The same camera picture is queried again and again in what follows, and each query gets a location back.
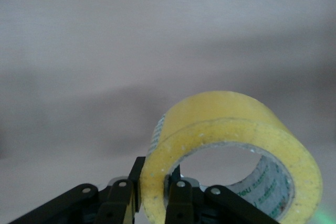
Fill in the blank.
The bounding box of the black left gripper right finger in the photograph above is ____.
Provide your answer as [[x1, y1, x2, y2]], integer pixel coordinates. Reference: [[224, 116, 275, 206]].
[[164, 165, 281, 224]]

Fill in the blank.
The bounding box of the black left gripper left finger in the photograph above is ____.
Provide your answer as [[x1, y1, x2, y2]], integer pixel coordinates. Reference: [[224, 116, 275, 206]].
[[7, 157, 146, 224]]

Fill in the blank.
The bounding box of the yellow packing tape roll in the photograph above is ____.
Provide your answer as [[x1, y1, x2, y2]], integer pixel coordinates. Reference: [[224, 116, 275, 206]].
[[140, 90, 324, 224]]

